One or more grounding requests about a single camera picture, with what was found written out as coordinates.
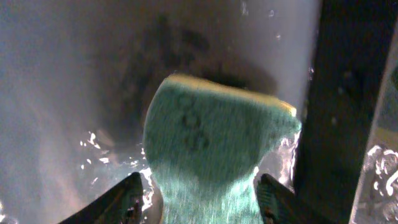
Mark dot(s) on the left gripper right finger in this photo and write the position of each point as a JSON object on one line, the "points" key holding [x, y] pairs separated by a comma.
{"points": [[278, 205]]}

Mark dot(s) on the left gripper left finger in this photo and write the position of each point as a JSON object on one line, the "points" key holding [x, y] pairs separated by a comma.
{"points": [[121, 204]]}

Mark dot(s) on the green and yellow sponge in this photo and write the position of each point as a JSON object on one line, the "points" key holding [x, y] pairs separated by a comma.
{"points": [[204, 141]]}

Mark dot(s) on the black round tray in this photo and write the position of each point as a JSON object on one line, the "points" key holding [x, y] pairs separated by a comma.
{"points": [[375, 201]]}

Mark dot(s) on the black rectangular tray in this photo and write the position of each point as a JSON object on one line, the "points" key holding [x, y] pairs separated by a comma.
{"points": [[77, 79]]}

